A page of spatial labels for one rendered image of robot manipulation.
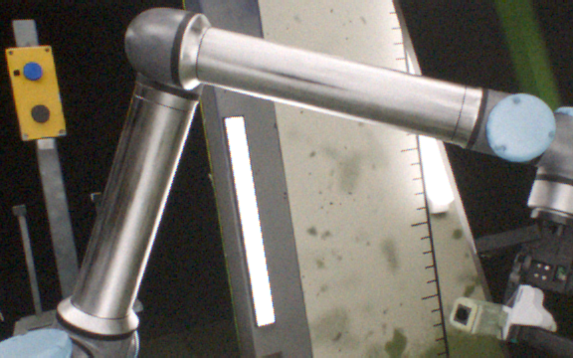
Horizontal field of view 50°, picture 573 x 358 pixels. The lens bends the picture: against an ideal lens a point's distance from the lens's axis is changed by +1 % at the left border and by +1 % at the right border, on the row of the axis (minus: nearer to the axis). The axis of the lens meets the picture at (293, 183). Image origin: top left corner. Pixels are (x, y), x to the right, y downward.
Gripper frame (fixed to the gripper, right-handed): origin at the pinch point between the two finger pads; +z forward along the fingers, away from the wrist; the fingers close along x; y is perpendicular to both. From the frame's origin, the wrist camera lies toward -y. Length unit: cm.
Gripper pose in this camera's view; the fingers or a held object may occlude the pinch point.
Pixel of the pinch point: (506, 330)
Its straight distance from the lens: 108.5
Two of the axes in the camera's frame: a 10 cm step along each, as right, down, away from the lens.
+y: 7.5, 2.1, -6.2
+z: -3.0, 9.5, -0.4
